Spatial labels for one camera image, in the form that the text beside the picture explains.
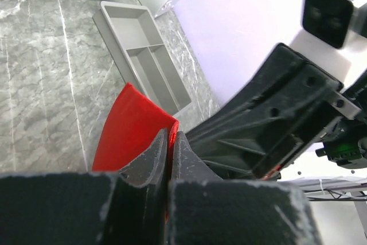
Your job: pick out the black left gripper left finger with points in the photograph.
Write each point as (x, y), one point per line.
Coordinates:
(123, 207)

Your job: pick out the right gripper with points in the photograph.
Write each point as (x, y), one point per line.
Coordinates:
(282, 111)

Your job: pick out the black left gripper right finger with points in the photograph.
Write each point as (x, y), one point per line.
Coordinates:
(205, 209)

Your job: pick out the red first aid kit pouch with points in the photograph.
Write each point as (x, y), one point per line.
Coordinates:
(132, 124)

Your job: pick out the grey plastic tray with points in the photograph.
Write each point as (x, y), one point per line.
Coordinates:
(137, 48)

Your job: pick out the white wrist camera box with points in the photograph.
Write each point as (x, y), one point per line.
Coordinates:
(333, 37)

